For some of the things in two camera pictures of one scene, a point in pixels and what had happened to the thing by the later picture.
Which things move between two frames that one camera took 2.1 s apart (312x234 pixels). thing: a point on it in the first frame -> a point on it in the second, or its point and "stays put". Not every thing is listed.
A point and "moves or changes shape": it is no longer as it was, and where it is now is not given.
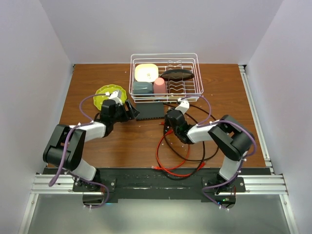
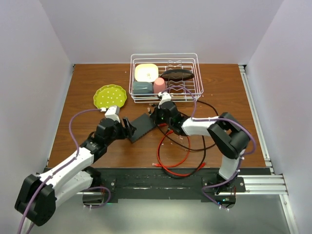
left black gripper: x=130 y=114 -> x=126 y=132
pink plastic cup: x=159 y=87 stays put
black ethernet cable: x=204 y=158 moves or changes shape
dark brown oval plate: x=177 y=75 stays put
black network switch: x=149 y=110 -> x=144 y=123
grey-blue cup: x=143 y=87 stays put
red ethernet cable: x=163 y=169 stays put
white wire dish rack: x=163 y=77 stays put
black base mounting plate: x=165 y=183 stays put
